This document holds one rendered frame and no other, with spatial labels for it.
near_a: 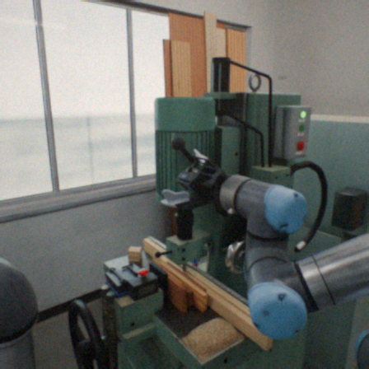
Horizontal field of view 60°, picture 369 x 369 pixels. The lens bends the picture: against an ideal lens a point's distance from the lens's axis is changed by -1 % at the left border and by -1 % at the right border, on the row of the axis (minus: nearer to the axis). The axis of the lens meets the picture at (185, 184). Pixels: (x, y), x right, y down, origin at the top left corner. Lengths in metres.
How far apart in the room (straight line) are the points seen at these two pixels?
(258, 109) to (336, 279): 0.63
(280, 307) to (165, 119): 0.58
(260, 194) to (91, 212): 1.91
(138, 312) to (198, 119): 0.56
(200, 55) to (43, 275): 1.98
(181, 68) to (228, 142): 1.59
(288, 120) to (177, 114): 0.35
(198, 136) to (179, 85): 1.62
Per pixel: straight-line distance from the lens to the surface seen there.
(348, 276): 0.48
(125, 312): 0.95
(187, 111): 0.86
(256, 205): 0.56
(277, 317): 0.47
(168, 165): 0.90
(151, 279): 0.94
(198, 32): 2.74
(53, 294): 2.51
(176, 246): 1.00
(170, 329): 0.94
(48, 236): 2.31
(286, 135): 1.03
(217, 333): 0.89
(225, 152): 0.97
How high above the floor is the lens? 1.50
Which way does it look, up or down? 15 degrees down
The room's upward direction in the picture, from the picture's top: straight up
